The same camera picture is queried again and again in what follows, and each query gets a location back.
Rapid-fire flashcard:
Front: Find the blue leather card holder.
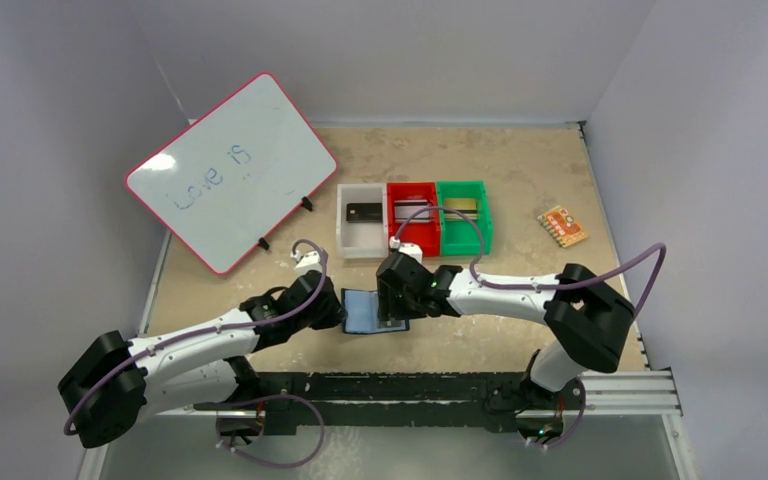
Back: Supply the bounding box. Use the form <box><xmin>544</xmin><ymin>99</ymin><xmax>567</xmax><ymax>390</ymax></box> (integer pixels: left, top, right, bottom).
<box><xmin>341</xmin><ymin>288</ymin><xmax>410</xmax><ymax>335</ymax></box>

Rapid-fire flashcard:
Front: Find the white plastic bin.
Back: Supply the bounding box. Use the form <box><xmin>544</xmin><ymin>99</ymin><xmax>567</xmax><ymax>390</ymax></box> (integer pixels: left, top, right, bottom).
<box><xmin>336</xmin><ymin>183</ymin><xmax>388</xmax><ymax>259</ymax></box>

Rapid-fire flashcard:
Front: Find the green plastic bin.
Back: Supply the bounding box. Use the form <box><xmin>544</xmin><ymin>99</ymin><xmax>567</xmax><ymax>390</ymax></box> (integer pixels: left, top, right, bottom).
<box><xmin>436</xmin><ymin>180</ymin><xmax>494</xmax><ymax>256</ymax></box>

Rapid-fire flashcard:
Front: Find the red plastic bin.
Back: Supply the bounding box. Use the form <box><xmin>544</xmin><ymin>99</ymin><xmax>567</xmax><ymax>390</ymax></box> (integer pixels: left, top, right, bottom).
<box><xmin>384</xmin><ymin>182</ymin><xmax>441</xmax><ymax>257</ymax></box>

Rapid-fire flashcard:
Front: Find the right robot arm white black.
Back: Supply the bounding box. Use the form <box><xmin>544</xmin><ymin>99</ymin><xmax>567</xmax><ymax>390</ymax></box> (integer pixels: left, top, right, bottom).
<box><xmin>376</xmin><ymin>253</ymin><xmax>636</xmax><ymax>407</ymax></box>

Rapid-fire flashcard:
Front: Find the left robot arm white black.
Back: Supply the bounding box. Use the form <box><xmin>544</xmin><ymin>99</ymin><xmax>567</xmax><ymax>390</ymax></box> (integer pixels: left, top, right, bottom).
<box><xmin>57</xmin><ymin>270</ymin><xmax>347</xmax><ymax>449</ymax></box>

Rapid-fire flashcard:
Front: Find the silver credit card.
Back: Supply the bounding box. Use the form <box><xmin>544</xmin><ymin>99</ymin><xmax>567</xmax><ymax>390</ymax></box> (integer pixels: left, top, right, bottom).
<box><xmin>393</xmin><ymin>200</ymin><xmax>432</xmax><ymax>223</ymax></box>

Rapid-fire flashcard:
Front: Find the gold credit card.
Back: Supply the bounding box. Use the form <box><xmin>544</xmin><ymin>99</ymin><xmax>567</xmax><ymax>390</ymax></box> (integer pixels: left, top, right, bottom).
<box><xmin>443</xmin><ymin>197</ymin><xmax>479</xmax><ymax>221</ymax></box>

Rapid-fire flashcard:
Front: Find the orange card with pattern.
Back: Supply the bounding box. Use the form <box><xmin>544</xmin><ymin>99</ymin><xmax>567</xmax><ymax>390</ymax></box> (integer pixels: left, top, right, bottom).
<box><xmin>536</xmin><ymin>205</ymin><xmax>589</xmax><ymax>248</ymax></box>

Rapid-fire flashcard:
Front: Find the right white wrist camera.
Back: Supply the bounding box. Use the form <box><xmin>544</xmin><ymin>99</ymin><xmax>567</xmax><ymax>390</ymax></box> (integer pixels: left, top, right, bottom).
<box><xmin>388</xmin><ymin>236</ymin><xmax>423</xmax><ymax>263</ymax></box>

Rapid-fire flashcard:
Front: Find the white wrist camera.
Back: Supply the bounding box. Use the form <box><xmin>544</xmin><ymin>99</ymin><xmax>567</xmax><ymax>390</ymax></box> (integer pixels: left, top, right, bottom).
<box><xmin>388</xmin><ymin>236</ymin><xmax>423</xmax><ymax>263</ymax></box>
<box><xmin>291</xmin><ymin>250</ymin><xmax>323</xmax><ymax>276</ymax></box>

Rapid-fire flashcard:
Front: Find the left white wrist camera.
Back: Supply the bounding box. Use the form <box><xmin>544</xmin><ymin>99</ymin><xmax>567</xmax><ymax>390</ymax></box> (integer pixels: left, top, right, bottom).
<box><xmin>291</xmin><ymin>250</ymin><xmax>323</xmax><ymax>276</ymax></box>

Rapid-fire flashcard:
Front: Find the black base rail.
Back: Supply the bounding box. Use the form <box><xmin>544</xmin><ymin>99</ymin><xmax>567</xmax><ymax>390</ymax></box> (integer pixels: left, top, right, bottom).
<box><xmin>195</xmin><ymin>372</ymin><xmax>586</xmax><ymax>436</ymax></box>

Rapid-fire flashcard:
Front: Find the whiteboard with pink frame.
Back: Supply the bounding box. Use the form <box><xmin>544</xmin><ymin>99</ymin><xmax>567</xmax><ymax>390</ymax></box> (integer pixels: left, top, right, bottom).
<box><xmin>124</xmin><ymin>72</ymin><xmax>338</xmax><ymax>275</ymax></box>

